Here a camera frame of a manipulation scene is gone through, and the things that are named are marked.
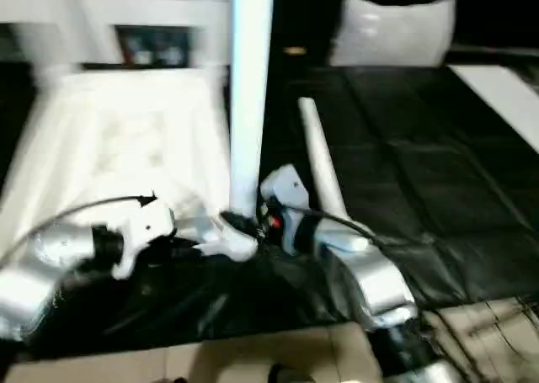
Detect white plastic table top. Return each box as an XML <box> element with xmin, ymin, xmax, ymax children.
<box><xmin>0</xmin><ymin>65</ymin><xmax>260</xmax><ymax>264</ymax></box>

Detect black work mat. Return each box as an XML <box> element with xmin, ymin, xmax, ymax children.
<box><xmin>0</xmin><ymin>59</ymin><xmax>539</xmax><ymax>363</ymax></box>

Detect white glass-door cabinet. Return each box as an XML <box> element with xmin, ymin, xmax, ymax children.
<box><xmin>0</xmin><ymin>0</ymin><xmax>235</xmax><ymax>71</ymax></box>

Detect white flat board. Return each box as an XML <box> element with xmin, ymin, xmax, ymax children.
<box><xmin>448</xmin><ymin>63</ymin><xmax>539</xmax><ymax>153</ymax></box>

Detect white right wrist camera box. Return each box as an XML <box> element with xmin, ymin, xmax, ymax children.
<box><xmin>258</xmin><ymin>164</ymin><xmax>311</xmax><ymax>232</ymax></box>

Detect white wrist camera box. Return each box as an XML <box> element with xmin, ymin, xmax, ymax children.
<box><xmin>258</xmin><ymin>164</ymin><xmax>311</xmax><ymax>232</ymax></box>
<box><xmin>108</xmin><ymin>196</ymin><xmax>179</xmax><ymax>281</ymax></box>

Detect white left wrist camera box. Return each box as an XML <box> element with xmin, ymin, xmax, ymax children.
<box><xmin>108</xmin><ymin>196</ymin><xmax>179</xmax><ymax>281</ymax></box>

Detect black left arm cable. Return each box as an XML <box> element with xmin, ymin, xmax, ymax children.
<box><xmin>0</xmin><ymin>194</ymin><xmax>161</xmax><ymax>270</ymax></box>

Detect loose floor cables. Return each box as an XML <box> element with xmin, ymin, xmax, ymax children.
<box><xmin>438</xmin><ymin>297</ymin><xmax>539</xmax><ymax>359</ymax></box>

